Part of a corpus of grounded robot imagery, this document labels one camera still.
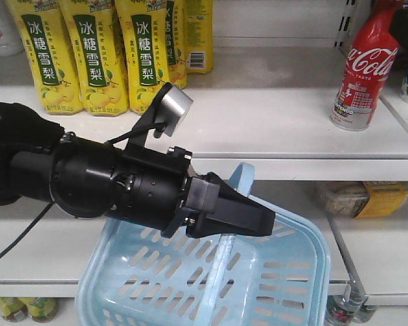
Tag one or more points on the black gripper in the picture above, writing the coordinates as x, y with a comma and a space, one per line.
89, 179

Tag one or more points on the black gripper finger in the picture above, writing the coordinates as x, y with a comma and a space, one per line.
230, 213

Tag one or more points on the light blue plastic basket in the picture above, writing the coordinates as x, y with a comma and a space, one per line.
137, 277

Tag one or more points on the red coca-cola aluminium bottle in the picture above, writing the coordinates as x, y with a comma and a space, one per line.
367, 67

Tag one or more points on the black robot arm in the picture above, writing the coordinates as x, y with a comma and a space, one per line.
22, 129

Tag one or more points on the white metal shelf unit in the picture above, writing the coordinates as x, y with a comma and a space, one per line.
277, 68

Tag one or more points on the clear plastic snack box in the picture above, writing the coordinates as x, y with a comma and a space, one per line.
362, 199

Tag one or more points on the yellow pear drink bottle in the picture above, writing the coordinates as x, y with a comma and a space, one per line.
95, 35
143, 32
49, 51

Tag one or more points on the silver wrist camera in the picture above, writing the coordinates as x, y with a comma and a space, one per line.
166, 111

